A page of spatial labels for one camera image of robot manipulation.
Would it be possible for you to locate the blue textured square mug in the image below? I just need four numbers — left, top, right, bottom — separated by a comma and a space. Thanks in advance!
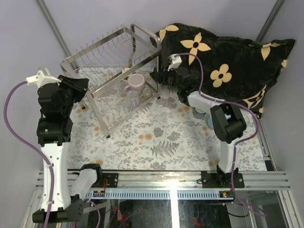
193, 108, 206, 119

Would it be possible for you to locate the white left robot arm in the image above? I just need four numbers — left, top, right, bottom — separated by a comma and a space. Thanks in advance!
27, 70, 104, 226

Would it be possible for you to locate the steel two-tier dish rack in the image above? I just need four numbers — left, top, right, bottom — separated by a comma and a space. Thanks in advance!
60, 23, 161, 138

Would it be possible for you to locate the olive green ceramic mug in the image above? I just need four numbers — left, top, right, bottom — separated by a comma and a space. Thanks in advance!
140, 88, 152, 101

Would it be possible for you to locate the aluminium front rail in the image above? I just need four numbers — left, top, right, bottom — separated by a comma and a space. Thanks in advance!
35, 170, 292, 200

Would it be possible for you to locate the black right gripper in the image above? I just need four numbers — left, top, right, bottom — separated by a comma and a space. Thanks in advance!
154, 65, 181, 92

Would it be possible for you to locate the floral patterned table mat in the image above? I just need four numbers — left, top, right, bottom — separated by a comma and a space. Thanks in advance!
49, 67, 269, 171

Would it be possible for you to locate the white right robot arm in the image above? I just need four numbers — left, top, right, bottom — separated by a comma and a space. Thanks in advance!
150, 67, 247, 188

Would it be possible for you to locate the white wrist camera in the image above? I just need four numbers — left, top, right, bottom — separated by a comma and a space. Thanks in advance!
168, 54, 182, 71
26, 67, 61, 88

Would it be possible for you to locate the clear glass tumbler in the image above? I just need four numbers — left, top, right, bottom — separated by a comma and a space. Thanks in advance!
126, 90, 141, 109

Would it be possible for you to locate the light blue ceramic mug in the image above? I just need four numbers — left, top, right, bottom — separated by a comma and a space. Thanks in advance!
206, 116, 213, 129

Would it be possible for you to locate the black floral plush pillow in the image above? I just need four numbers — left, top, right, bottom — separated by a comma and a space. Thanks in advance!
157, 23, 295, 117

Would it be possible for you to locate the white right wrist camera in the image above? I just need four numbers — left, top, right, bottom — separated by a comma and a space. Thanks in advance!
168, 54, 182, 71

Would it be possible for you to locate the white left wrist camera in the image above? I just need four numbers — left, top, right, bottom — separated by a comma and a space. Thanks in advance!
26, 67, 61, 88

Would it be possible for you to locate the pink ribbed ceramic mug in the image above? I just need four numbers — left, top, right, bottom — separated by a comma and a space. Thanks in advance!
123, 74, 145, 95

